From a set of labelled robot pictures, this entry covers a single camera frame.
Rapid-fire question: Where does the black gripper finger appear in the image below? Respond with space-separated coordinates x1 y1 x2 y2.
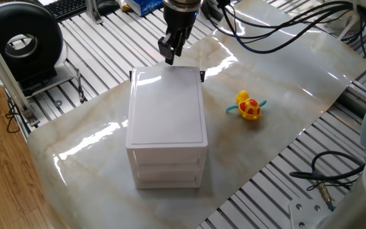
157 30 179 66
175 27 190 58

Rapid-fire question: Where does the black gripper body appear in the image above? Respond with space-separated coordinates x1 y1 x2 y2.
162 0 203 36

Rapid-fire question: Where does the white drawer with black handle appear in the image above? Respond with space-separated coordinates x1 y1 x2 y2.
128 69 207 166

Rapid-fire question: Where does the white plastic drawer cabinet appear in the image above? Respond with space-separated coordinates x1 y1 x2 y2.
125 66 209 191

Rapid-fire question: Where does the blue tissue pack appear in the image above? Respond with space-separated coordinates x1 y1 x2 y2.
124 0 165 17

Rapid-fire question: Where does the black computer mouse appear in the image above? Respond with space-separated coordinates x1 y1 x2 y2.
96 0 121 16

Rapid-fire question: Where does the marble pattern table mat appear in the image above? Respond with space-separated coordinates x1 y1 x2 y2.
26 0 366 229

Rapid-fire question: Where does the yellow toy turtle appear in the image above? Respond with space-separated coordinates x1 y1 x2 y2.
225 90 268 121

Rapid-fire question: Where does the black computer keyboard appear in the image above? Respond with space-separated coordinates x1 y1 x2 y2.
44 0 88 22

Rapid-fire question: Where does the slanted aluminium profile bar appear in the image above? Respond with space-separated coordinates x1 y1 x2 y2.
0 18 41 128

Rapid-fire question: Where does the short aluminium upright bracket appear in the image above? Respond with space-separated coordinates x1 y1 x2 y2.
85 0 104 25

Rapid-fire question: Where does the white drawer without handle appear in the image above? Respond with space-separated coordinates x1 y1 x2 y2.
135 165 202 187

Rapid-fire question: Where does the thin black cable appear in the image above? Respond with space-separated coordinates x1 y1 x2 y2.
4 96 21 134

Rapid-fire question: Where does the looped thick black cable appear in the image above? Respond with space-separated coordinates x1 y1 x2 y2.
288 150 366 192

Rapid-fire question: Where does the cable with metal plug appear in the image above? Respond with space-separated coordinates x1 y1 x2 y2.
306 179 336 212

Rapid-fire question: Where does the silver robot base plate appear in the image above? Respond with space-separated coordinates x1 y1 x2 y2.
288 197 334 229

